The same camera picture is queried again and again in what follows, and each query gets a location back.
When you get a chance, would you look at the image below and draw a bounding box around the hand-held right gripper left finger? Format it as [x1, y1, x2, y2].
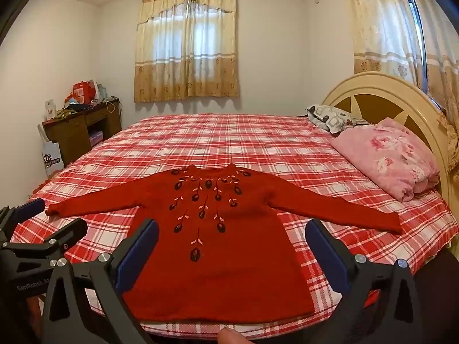
[42, 218, 160, 344]

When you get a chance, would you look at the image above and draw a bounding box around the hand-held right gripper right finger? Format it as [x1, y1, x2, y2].
[305, 218, 421, 344]

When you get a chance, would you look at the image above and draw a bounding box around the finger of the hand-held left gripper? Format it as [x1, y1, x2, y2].
[0, 198, 46, 238]
[0, 218, 88, 263]

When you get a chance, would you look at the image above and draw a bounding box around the red embroidered knit sweater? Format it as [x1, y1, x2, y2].
[45, 163, 403, 322]

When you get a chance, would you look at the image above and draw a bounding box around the person's right hand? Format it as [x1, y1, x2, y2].
[217, 327, 249, 344]

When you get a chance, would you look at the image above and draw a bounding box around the white paper bag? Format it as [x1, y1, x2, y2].
[38, 124, 65, 177]

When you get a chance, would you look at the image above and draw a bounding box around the dark wooden desk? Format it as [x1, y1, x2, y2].
[42, 99, 122, 167]

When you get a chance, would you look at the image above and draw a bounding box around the colourful clutter pile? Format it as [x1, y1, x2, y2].
[54, 83, 119, 120]

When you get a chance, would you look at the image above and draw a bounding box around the pink floral pillow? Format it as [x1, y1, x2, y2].
[330, 118, 440, 202]

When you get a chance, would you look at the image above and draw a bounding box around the red gift box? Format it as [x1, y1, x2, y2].
[73, 81, 97, 105]

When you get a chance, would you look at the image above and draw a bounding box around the bed with red plaid sheet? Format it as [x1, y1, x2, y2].
[10, 113, 459, 341]

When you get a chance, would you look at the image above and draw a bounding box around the grey patterned pillow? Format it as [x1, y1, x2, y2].
[306, 105, 374, 137]

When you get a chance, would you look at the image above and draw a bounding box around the cream wooden headboard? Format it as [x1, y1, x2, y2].
[321, 72, 459, 201]

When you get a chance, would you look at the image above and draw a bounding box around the beige patterned window curtain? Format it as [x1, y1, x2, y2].
[134, 0, 240, 103]

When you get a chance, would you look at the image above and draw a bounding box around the long beige floral curtain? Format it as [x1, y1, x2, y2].
[343, 0, 459, 126]

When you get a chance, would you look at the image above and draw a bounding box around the dark window frame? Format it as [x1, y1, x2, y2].
[394, 0, 430, 94]

